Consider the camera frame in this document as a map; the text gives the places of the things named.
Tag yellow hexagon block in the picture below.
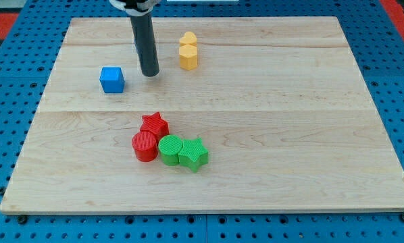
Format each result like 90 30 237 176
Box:
178 45 198 70

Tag green star block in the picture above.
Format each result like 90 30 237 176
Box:
178 138 209 173

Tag yellow heart block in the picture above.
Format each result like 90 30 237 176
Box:
179 32 197 47

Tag red cylinder block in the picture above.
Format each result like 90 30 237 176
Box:
132 131 158 162

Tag red star block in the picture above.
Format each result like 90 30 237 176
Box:
140 112 170 142

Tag white rod mount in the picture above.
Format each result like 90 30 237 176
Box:
109 0 161 16

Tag wooden board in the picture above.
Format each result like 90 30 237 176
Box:
0 16 404 215

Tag green cylinder block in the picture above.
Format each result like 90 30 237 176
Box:
158 134 182 166

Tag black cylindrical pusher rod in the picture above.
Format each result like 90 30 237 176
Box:
130 13 159 77

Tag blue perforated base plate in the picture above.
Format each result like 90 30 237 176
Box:
0 0 404 242

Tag blue cube block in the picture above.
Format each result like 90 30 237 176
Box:
99 67 125 93

